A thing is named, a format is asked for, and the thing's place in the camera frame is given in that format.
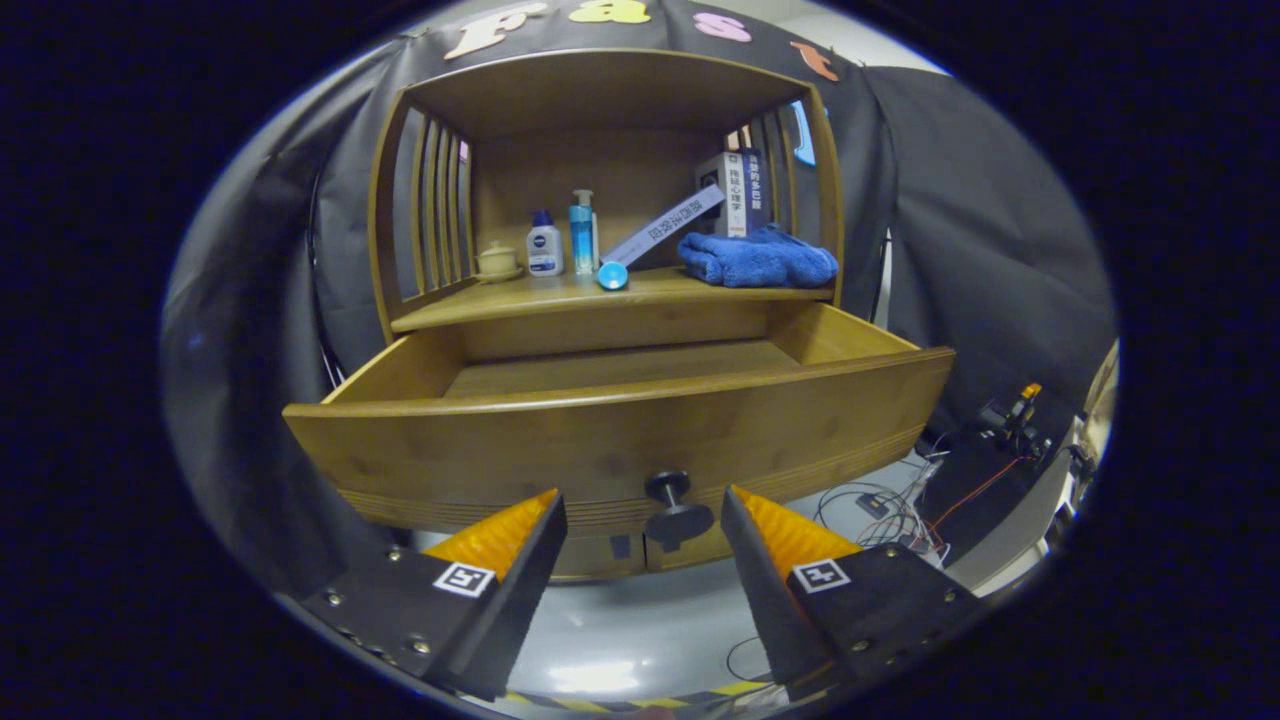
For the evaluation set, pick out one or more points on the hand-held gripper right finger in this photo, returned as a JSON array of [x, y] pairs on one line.
[[770, 600]]

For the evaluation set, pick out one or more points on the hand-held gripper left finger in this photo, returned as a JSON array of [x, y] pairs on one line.
[[515, 600]]

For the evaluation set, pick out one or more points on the wooden drawer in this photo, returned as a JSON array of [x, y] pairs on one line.
[[500, 450]]

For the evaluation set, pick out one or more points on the blue cylindrical container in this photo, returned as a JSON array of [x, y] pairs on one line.
[[612, 277]]

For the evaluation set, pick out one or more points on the wooden cabinet door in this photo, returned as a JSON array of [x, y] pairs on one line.
[[590, 562], [700, 550]]

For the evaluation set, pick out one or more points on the wooden countertop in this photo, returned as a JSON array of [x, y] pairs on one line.
[[680, 290]]

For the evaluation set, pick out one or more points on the wooden cabinet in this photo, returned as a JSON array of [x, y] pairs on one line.
[[600, 95]]

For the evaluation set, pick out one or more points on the black and yellow floor tape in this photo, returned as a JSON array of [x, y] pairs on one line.
[[600, 703]]

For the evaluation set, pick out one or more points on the small black box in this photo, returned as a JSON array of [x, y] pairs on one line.
[[872, 505]]

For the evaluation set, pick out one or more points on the black flat board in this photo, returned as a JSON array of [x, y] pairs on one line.
[[985, 510]]

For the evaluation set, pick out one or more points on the black and orange gripper device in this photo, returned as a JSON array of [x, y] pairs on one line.
[[1015, 420]]

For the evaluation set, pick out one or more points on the blue folded towel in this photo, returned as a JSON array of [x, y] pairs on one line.
[[760, 262]]

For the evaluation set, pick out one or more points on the beige lidded teacup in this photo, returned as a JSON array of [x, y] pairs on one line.
[[497, 262]]

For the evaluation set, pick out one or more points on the white lotion bottle blue cap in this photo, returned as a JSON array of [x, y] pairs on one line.
[[544, 250]]

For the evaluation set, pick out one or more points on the blue pump bottle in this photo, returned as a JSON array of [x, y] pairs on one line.
[[581, 240]]

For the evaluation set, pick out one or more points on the beige cloth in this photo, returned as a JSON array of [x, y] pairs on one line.
[[1100, 400]]

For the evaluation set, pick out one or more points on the grey leaning book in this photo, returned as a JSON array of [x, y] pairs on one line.
[[665, 225]]

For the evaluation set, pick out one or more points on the white standing book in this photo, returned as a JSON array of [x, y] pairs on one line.
[[735, 195]]

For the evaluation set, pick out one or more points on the black backdrop cloth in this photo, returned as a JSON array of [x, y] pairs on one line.
[[980, 250]]

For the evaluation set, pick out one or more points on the dark blue standing book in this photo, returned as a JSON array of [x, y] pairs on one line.
[[756, 190]]

